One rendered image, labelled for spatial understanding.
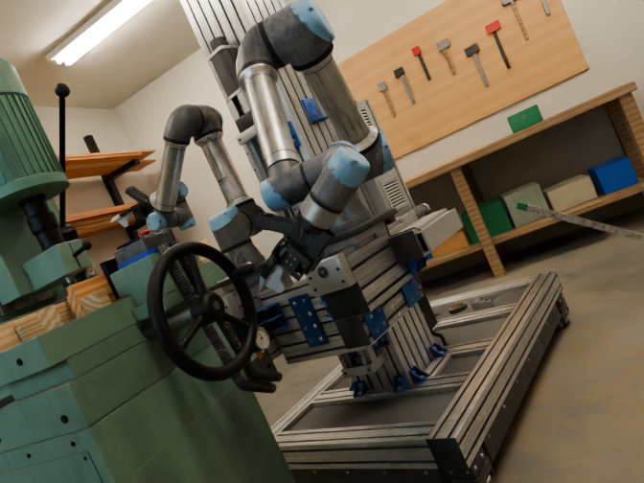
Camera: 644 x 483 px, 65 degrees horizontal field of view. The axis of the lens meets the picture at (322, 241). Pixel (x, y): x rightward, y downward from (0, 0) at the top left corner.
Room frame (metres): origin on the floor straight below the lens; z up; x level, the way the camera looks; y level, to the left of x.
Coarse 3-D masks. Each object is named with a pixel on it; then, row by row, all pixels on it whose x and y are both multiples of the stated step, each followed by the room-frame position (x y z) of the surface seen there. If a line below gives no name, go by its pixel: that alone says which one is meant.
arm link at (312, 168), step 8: (336, 144) 1.06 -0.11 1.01; (344, 144) 1.05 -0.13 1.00; (352, 144) 1.08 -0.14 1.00; (328, 152) 1.03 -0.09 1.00; (312, 160) 1.04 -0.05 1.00; (320, 160) 1.03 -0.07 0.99; (304, 168) 1.04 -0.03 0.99; (312, 168) 1.03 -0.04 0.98; (320, 168) 1.03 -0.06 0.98; (312, 176) 1.03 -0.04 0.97; (312, 184) 1.04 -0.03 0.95
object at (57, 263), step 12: (48, 252) 1.13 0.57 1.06; (60, 252) 1.12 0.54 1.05; (72, 252) 1.15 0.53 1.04; (84, 252) 1.17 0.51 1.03; (24, 264) 1.18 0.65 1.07; (36, 264) 1.16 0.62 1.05; (48, 264) 1.14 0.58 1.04; (60, 264) 1.12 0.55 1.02; (72, 264) 1.13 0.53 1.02; (84, 264) 1.16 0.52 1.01; (36, 276) 1.16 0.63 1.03; (48, 276) 1.15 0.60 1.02; (60, 276) 1.13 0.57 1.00; (72, 276) 1.17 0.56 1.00; (36, 288) 1.17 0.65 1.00
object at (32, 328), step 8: (200, 256) 1.55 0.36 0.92; (64, 312) 1.12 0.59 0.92; (32, 320) 1.05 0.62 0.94; (64, 320) 1.11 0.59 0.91; (72, 320) 1.13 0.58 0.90; (16, 328) 1.04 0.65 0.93; (24, 328) 1.03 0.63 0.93; (32, 328) 1.05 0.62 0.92; (40, 328) 1.06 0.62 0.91; (24, 336) 1.03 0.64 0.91; (32, 336) 1.04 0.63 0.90
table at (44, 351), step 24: (216, 264) 1.36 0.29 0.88; (192, 288) 1.11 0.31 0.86; (96, 312) 1.00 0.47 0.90; (120, 312) 1.05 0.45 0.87; (144, 312) 1.06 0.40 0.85; (48, 336) 0.91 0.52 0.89; (72, 336) 0.94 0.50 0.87; (96, 336) 0.98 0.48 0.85; (0, 360) 0.95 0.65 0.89; (24, 360) 0.92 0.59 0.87; (48, 360) 0.89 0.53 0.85; (0, 384) 0.97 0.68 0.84
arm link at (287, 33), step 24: (312, 0) 1.20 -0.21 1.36; (264, 24) 1.20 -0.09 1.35; (288, 24) 1.17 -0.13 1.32; (312, 24) 1.17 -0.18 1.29; (288, 48) 1.20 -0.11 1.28; (312, 48) 1.20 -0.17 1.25; (312, 72) 1.26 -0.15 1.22; (336, 72) 1.28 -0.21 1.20; (336, 96) 1.30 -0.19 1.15; (336, 120) 1.35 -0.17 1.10; (360, 120) 1.37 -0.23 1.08; (360, 144) 1.39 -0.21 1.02; (384, 144) 1.41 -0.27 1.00; (384, 168) 1.43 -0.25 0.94
